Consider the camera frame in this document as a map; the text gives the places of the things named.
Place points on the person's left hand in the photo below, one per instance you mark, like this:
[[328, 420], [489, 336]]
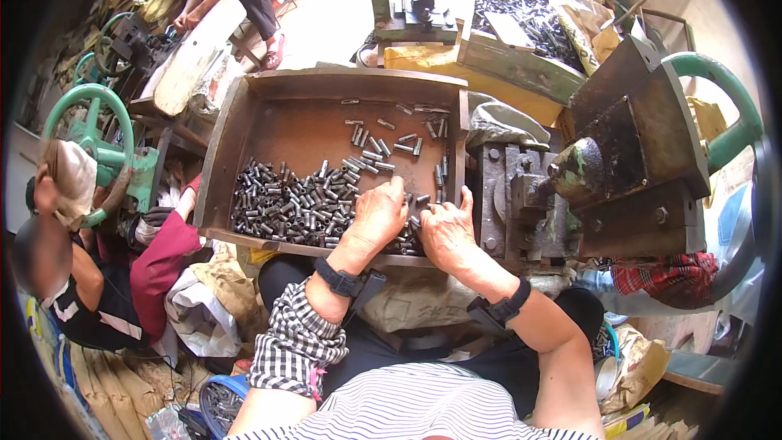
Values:
[[377, 214]]

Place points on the person's right hand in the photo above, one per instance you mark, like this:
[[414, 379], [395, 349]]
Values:
[[451, 235]]

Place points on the pile of small metal tubes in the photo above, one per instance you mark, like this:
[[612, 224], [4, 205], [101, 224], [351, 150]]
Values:
[[293, 205]]

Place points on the grey lap sack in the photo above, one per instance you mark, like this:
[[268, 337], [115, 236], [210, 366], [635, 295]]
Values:
[[421, 299]]

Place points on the black wrist band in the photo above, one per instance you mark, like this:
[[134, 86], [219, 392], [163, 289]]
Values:
[[345, 282], [498, 311]]

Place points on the rusty metal tray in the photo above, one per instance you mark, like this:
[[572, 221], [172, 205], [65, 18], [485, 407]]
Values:
[[293, 128]]

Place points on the grey cloth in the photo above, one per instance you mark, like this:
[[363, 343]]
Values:
[[501, 122]]

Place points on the person's legs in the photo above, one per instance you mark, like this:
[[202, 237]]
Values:
[[397, 348]]

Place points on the yellow sack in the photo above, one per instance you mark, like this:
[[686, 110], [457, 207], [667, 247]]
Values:
[[440, 70]]

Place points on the brown paper sack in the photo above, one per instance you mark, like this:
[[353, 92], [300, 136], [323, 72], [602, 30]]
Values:
[[229, 284]]

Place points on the person's body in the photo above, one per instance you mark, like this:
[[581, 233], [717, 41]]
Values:
[[415, 406]]

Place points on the dark press machine green handwheel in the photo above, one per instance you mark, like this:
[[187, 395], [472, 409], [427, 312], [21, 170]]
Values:
[[623, 159]]

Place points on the wooden crate of metal tubes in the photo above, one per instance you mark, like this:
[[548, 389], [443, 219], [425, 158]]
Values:
[[519, 43]]

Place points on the white plastic bag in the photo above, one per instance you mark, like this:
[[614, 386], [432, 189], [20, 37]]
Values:
[[201, 318]]

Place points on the metal bowl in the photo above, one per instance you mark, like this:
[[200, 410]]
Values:
[[605, 376]]

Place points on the red plaid cloth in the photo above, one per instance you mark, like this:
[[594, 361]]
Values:
[[663, 275]]

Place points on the tan paper sack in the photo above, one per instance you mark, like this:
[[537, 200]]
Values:
[[638, 370]]

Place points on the blue basin of metal parts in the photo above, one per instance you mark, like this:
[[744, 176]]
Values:
[[221, 403]]

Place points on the heap of tan sacks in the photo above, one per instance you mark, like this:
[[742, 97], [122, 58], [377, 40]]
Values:
[[595, 18]]

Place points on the blue and white sack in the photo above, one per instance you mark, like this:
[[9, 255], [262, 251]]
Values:
[[733, 226]]

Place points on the wooden bench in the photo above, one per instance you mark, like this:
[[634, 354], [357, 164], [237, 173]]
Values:
[[699, 370]]

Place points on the dark metal machine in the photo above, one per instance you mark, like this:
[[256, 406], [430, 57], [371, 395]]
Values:
[[137, 43]]

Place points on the stack of cardboard sheets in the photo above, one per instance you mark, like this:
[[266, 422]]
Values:
[[116, 385]]

